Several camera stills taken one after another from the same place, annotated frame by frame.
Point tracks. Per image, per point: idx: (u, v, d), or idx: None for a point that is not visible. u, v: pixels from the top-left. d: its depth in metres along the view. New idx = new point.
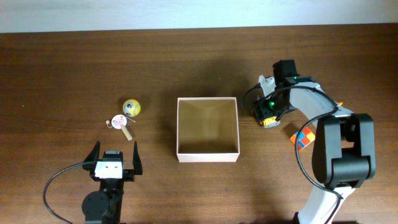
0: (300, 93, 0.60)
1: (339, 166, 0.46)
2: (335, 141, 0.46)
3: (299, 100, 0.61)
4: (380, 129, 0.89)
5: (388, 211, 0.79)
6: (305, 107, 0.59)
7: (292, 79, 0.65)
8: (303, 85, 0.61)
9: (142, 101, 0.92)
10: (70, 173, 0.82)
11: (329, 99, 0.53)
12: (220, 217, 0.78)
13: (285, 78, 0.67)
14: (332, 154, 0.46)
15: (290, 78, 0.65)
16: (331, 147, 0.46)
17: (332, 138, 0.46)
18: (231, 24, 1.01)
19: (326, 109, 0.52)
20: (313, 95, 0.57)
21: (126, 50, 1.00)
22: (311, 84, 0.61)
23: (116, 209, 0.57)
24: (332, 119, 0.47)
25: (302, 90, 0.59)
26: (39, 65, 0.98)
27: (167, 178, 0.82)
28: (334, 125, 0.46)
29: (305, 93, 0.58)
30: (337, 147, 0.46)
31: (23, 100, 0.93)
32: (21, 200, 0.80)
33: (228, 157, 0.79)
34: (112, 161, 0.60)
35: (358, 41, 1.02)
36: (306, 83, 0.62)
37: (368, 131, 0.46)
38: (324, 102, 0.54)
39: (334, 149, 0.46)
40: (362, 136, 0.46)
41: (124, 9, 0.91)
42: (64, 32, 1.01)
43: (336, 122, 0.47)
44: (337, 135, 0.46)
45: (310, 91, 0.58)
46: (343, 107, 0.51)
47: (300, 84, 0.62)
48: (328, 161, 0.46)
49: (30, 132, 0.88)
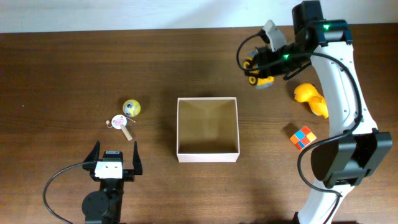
0: (324, 65, 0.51)
1: (337, 176, 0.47)
2: (343, 159, 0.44)
3: (319, 70, 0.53)
4: (381, 129, 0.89)
5: (389, 211, 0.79)
6: (326, 86, 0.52)
7: (322, 32, 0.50)
8: (332, 51, 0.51)
9: (142, 100, 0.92)
10: (71, 172, 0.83)
11: (359, 99, 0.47)
12: (219, 217, 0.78)
13: (312, 27, 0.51)
14: (336, 168, 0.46)
15: (319, 30, 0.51)
16: (337, 162, 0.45)
17: (342, 158, 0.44)
18: (230, 25, 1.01)
19: (348, 118, 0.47)
20: (340, 79, 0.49)
21: (126, 50, 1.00)
22: (342, 49, 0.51)
23: (116, 208, 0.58)
24: (347, 139, 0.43)
25: (330, 61, 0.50)
26: (41, 66, 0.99)
27: (167, 178, 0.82)
28: (349, 147, 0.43)
29: (332, 70, 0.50)
30: (344, 162, 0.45)
31: (25, 100, 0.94)
32: (23, 198, 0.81)
33: (227, 157, 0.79)
34: (112, 161, 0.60)
35: (360, 40, 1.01)
36: (337, 45, 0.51)
37: (381, 152, 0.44)
38: (351, 98, 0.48)
39: (339, 165, 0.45)
40: (374, 155, 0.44)
41: (124, 9, 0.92)
42: (65, 32, 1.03)
43: (351, 142, 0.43)
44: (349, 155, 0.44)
45: (337, 66, 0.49)
46: (368, 117, 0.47)
47: (329, 45, 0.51)
48: (328, 173, 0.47)
49: (31, 131, 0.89)
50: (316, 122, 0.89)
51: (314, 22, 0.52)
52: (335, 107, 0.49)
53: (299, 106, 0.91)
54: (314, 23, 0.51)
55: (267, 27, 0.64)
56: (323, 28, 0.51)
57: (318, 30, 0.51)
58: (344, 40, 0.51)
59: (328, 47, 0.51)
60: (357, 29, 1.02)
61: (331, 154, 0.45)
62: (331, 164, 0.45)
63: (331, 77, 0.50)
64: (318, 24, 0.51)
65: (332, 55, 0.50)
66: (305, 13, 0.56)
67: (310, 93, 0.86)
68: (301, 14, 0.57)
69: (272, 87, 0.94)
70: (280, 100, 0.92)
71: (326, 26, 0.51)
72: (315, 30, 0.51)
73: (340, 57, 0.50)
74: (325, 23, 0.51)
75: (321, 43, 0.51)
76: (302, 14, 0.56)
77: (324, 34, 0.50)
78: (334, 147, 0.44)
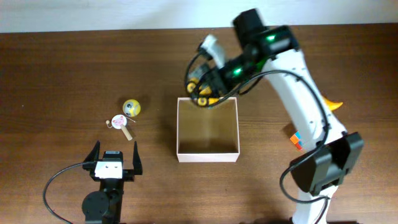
0: (278, 79, 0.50)
1: (320, 185, 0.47)
2: (323, 172, 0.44)
3: (275, 83, 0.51)
4: (382, 129, 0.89)
5: (389, 211, 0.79)
6: (285, 99, 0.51)
7: (268, 46, 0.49)
8: (283, 63, 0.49)
9: (142, 100, 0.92)
10: (71, 172, 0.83)
11: (321, 108, 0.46)
12: (219, 217, 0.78)
13: (257, 43, 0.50)
14: (318, 181, 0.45)
15: (265, 45, 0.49)
16: (318, 175, 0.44)
17: (320, 171, 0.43)
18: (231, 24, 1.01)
19: (316, 130, 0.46)
20: (298, 90, 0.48)
21: (126, 49, 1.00)
22: (291, 58, 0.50)
23: (115, 208, 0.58)
24: (321, 153, 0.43)
25: (283, 74, 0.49)
26: (40, 66, 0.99)
27: (167, 178, 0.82)
28: (324, 160, 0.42)
29: (286, 82, 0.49)
30: (324, 174, 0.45)
31: (24, 100, 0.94)
32: (23, 198, 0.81)
33: (228, 157, 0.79)
34: (112, 161, 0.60)
35: (359, 40, 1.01)
36: (285, 54, 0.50)
37: (356, 154, 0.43)
38: (314, 108, 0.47)
39: (320, 177, 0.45)
40: (350, 159, 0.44)
41: (124, 9, 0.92)
42: (65, 32, 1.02)
43: (325, 154, 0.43)
44: (326, 166, 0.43)
45: (292, 76, 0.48)
46: (334, 121, 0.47)
47: (279, 56, 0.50)
48: (311, 186, 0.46)
49: (31, 131, 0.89)
50: None
51: (257, 35, 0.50)
52: (300, 120, 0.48)
53: None
54: (257, 38, 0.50)
55: (208, 42, 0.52)
56: (268, 40, 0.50)
57: (263, 45, 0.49)
58: (291, 47, 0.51)
59: (277, 60, 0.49)
60: (357, 29, 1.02)
61: (310, 170, 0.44)
62: (312, 179, 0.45)
63: (288, 89, 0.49)
64: (262, 38, 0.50)
65: (283, 68, 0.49)
66: (244, 24, 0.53)
67: None
68: (241, 24, 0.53)
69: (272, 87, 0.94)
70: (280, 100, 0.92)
71: (270, 37, 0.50)
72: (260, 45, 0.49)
73: (292, 67, 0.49)
74: (268, 34, 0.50)
75: (270, 58, 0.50)
76: (240, 25, 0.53)
77: (270, 47, 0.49)
78: (311, 163, 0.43)
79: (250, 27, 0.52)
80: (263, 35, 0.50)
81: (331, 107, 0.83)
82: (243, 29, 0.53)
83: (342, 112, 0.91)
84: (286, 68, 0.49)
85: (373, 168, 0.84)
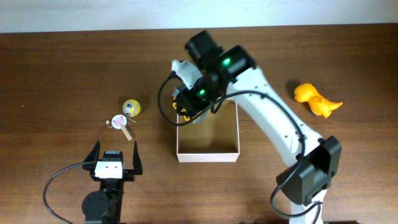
0: (245, 99, 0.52)
1: (312, 195, 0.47)
2: (310, 183, 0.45)
3: (243, 102, 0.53)
4: (382, 129, 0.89)
5: (388, 211, 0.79)
6: (257, 117, 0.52)
7: (226, 71, 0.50)
8: (244, 83, 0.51)
9: (143, 100, 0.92)
10: (71, 172, 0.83)
11: (292, 121, 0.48)
12: (219, 217, 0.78)
13: (214, 70, 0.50)
14: (309, 192, 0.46)
15: (223, 70, 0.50)
16: (308, 188, 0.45)
17: (308, 183, 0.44)
18: (231, 24, 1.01)
19: (293, 142, 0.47)
20: (265, 107, 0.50)
21: (126, 50, 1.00)
22: (251, 76, 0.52)
23: (116, 208, 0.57)
24: (305, 166, 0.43)
25: (248, 94, 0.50)
26: (41, 66, 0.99)
27: (167, 178, 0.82)
28: (310, 172, 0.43)
29: (254, 101, 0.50)
30: (312, 184, 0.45)
31: (24, 100, 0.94)
32: (23, 198, 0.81)
33: (228, 157, 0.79)
34: (112, 161, 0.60)
35: (359, 40, 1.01)
36: (245, 75, 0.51)
37: (336, 156, 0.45)
38: (285, 122, 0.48)
39: (310, 188, 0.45)
40: (333, 163, 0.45)
41: (124, 9, 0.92)
42: (65, 32, 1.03)
43: (308, 165, 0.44)
44: (313, 177, 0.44)
45: (257, 95, 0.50)
46: (307, 130, 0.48)
47: (239, 78, 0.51)
48: (304, 200, 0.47)
49: (31, 131, 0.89)
50: (316, 122, 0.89)
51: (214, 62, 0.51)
52: (275, 136, 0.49)
53: (300, 106, 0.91)
54: (214, 64, 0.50)
55: (175, 67, 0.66)
56: (225, 64, 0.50)
57: (221, 70, 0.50)
58: (248, 66, 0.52)
59: (237, 82, 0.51)
60: (356, 29, 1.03)
61: (298, 185, 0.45)
62: (302, 191, 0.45)
63: (257, 108, 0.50)
64: (218, 64, 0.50)
65: (247, 88, 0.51)
66: (198, 51, 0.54)
67: (310, 93, 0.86)
68: (196, 51, 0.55)
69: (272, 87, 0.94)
70: None
71: (226, 61, 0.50)
72: (217, 71, 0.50)
73: (254, 85, 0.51)
74: (224, 58, 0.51)
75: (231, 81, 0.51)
76: (194, 52, 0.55)
77: (229, 70, 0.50)
78: (298, 178, 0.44)
79: (203, 53, 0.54)
80: (219, 60, 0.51)
81: (330, 107, 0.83)
82: (199, 56, 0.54)
83: (342, 112, 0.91)
84: (249, 87, 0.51)
85: (373, 168, 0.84)
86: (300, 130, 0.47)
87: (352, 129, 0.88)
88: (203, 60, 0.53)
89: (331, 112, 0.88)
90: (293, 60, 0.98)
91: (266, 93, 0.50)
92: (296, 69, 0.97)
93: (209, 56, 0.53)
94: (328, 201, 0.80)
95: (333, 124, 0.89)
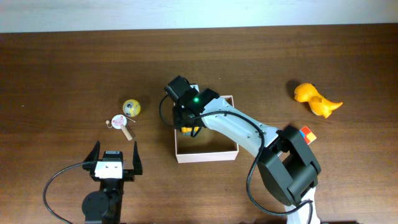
0: (212, 120, 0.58)
1: (293, 187, 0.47)
2: (280, 171, 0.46)
3: (215, 125, 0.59)
4: (382, 130, 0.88)
5: (389, 211, 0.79)
6: (227, 132, 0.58)
7: (195, 105, 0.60)
8: (210, 108, 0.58)
9: (143, 100, 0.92)
10: (71, 172, 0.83)
11: (250, 124, 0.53)
12: (219, 217, 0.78)
13: (187, 106, 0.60)
14: (285, 183, 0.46)
15: (193, 105, 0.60)
16: (280, 177, 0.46)
17: (277, 172, 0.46)
18: (231, 25, 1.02)
19: (254, 140, 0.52)
20: (229, 122, 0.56)
21: (126, 50, 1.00)
22: (215, 101, 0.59)
23: (116, 209, 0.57)
24: (267, 155, 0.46)
25: (214, 115, 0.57)
26: (41, 66, 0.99)
27: (167, 178, 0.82)
28: (272, 159, 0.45)
29: (219, 119, 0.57)
30: (285, 173, 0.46)
31: (24, 100, 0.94)
32: (23, 199, 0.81)
33: (226, 155, 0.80)
34: (112, 161, 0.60)
35: (358, 40, 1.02)
36: (211, 104, 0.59)
37: (300, 141, 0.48)
38: (245, 127, 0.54)
39: (284, 177, 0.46)
40: (299, 149, 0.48)
41: (124, 9, 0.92)
42: (65, 32, 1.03)
43: (271, 154, 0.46)
44: (279, 163, 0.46)
45: (221, 114, 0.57)
46: (267, 127, 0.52)
47: (206, 107, 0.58)
48: (285, 192, 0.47)
49: (30, 131, 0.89)
50: (316, 122, 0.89)
51: (188, 102, 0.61)
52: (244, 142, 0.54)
53: (300, 106, 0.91)
54: (186, 103, 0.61)
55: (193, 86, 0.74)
56: (196, 102, 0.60)
57: (192, 106, 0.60)
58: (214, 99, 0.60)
59: (205, 111, 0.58)
60: (356, 30, 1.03)
61: (269, 175, 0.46)
62: (278, 183, 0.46)
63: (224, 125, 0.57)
64: (189, 102, 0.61)
65: (211, 110, 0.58)
66: (175, 93, 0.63)
67: (310, 93, 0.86)
68: (173, 93, 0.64)
69: (272, 87, 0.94)
70: (280, 100, 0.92)
71: (195, 99, 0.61)
72: (189, 107, 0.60)
73: (218, 107, 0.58)
74: (194, 98, 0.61)
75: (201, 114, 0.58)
76: (173, 94, 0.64)
77: (198, 106, 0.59)
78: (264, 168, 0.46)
79: (180, 93, 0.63)
80: (190, 99, 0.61)
81: (330, 107, 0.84)
82: (176, 98, 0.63)
83: (342, 112, 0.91)
84: (213, 109, 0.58)
85: (373, 168, 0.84)
86: (257, 129, 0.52)
87: (352, 129, 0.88)
88: (180, 100, 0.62)
89: (331, 112, 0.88)
90: (293, 60, 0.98)
91: (228, 110, 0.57)
92: (297, 69, 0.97)
93: (185, 96, 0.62)
94: (328, 201, 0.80)
95: (333, 124, 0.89)
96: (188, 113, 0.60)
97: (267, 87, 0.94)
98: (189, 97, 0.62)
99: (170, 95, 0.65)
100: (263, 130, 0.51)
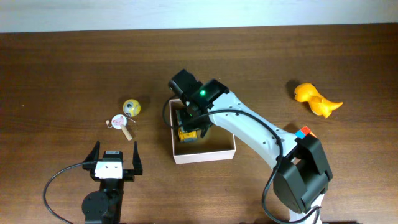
0: (223, 119, 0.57)
1: (305, 196, 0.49)
2: (296, 182, 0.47)
3: (223, 123, 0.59)
4: (382, 129, 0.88)
5: (389, 211, 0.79)
6: (237, 134, 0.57)
7: (202, 98, 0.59)
8: (219, 105, 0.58)
9: (143, 100, 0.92)
10: (72, 173, 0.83)
11: (267, 129, 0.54)
12: (220, 217, 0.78)
13: (193, 99, 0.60)
14: (300, 193, 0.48)
15: (199, 98, 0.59)
16: (296, 187, 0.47)
17: (294, 183, 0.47)
18: (231, 24, 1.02)
19: (272, 146, 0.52)
20: (241, 121, 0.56)
21: (126, 49, 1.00)
22: (226, 98, 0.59)
23: (115, 209, 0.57)
24: (285, 165, 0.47)
25: (224, 113, 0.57)
26: (41, 66, 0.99)
27: (167, 178, 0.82)
28: (291, 170, 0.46)
29: (231, 118, 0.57)
30: (300, 184, 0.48)
31: (24, 101, 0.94)
32: (23, 199, 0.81)
33: (223, 155, 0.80)
34: (112, 161, 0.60)
35: (358, 40, 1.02)
36: (221, 99, 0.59)
37: (318, 150, 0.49)
38: (261, 131, 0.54)
39: (300, 188, 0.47)
40: (316, 160, 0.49)
41: (124, 8, 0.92)
42: (65, 32, 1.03)
43: (288, 164, 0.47)
44: (296, 175, 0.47)
45: (232, 112, 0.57)
46: (285, 134, 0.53)
47: (215, 103, 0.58)
48: (298, 201, 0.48)
49: (30, 131, 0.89)
50: (316, 122, 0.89)
51: (194, 95, 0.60)
52: (256, 144, 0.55)
53: (300, 106, 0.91)
54: (192, 95, 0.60)
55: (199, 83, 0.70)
56: (202, 95, 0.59)
57: (198, 99, 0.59)
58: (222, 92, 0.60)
59: (214, 107, 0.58)
60: (356, 29, 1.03)
61: (285, 185, 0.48)
62: (293, 194, 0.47)
63: (234, 124, 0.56)
64: (195, 94, 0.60)
65: (222, 108, 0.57)
66: (180, 87, 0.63)
67: (310, 93, 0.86)
68: (178, 88, 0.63)
69: (272, 87, 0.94)
70: (280, 100, 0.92)
71: (201, 92, 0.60)
72: (195, 100, 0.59)
73: (229, 105, 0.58)
74: (199, 89, 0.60)
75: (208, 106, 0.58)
76: (177, 88, 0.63)
77: (205, 99, 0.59)
78: (282, 178, 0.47)
79: (185, 87, 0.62)
80: (196, 91, 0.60)
81: (330, 107, 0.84)
82: (180, 91, 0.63)
83: (342, 112, 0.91)
84: (224, 107, 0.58)
85: (373, 167, 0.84)
86: (275, 136, 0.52)
87: (352, 129, 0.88)
88: (185, 94, 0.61)
89: (331, 111, 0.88)
90: (293, 60, 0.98)
91: (240, 109, 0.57)
92: (297, 69, 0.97)
93: (189, 89, 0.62)
94: (328, 201, 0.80)
95: (334, 124, 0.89)
96: (194, 107, 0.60)
97: (267, 86, 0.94)
98: (194, 89, 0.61)
99: (175, 89, 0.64)
100: (282, 138, 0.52)
